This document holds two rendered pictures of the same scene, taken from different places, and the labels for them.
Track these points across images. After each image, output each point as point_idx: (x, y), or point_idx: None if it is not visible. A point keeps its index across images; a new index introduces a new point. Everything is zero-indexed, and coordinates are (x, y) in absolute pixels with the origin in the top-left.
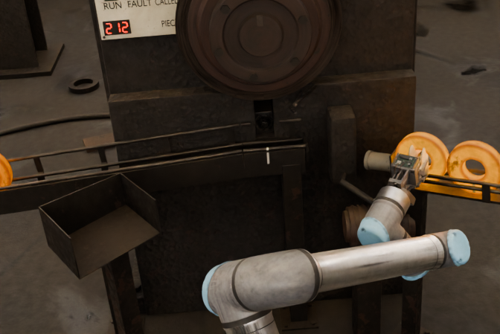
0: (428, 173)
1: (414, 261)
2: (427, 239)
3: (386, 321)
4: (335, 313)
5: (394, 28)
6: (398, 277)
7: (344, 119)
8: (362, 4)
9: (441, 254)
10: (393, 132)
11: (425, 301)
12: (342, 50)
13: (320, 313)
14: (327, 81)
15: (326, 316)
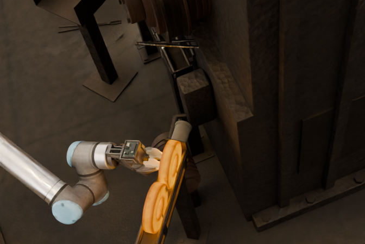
0: (145, 173)
1: (24, 183)
2: (48, 186)
3: (208, 213)
4: (207, 174)
5: (243, 75)
6: (243, 208)
7: (180, 87)
8: (227, 32)
9: (48, 201)
10: (231, 134)
11: (241, 238)
12: (222, 46)
13: (204, 163)
14: (206, 53)
15: (202, 168)
